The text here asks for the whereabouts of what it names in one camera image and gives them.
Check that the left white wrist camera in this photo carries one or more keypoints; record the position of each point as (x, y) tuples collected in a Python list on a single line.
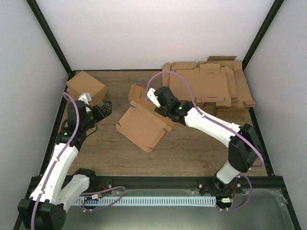
[(85, 97)]

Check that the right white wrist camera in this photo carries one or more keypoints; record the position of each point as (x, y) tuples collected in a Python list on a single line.
[(152, 97)]

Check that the light blue slotted cable duct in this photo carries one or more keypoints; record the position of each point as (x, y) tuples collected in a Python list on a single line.
[(193, 201)]

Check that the pile of flat cardboard blanks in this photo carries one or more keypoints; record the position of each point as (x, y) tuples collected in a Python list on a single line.
[(218, 81)]

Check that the black frame post right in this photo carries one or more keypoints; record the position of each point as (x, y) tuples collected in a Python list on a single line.
[(274, 9)]

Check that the black frame post left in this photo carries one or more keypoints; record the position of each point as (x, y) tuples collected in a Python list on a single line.
[(49, 34)]

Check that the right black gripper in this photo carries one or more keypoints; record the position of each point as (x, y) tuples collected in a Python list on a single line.
[(156, 110)]

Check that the black frame post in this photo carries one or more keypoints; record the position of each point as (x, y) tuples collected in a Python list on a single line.
[(49, 34), (274, 9)]

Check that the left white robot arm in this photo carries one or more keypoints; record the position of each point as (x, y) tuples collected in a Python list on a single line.
[(47, 206)]

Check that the brown cardboard box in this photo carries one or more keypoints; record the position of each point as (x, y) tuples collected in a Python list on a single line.
[(140, 123)]

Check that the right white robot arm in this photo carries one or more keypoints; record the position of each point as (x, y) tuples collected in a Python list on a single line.
[(242, 142)]

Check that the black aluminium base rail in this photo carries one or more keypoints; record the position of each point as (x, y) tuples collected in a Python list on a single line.
[(204, 184)]

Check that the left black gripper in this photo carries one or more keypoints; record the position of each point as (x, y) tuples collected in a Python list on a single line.
[(108, 111)]

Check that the stack of folded cardboard boxes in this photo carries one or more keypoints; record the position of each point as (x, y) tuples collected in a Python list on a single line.
[(83, 82)]

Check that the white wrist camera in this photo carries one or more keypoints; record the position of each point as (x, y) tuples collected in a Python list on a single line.
[(152, 97), (85, 97)]

